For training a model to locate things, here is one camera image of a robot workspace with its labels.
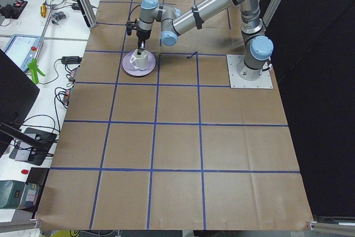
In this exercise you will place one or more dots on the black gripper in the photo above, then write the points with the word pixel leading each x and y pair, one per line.
pixel 143 34

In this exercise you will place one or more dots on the white faceted mug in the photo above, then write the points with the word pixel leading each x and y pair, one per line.
pixel 139 62

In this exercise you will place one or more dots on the lavender plate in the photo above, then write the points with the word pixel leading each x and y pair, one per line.
pixel 138 73

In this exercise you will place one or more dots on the black power brick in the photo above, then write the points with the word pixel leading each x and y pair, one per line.
pixel 71 60

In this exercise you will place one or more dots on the yellow hand tool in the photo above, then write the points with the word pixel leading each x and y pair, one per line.
pixel 43 10

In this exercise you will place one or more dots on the green grabber tool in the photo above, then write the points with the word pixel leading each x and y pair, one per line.
pixel 33 66

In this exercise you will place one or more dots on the blue teach pendant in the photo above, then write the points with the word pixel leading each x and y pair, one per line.
pixel 21 49

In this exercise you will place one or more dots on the black monitor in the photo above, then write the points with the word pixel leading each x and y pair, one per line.
pixel 18 93

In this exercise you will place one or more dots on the green device box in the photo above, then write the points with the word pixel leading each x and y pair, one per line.
pixel 11 193

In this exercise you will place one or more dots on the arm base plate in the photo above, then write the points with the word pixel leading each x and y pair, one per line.
pixel 242 77

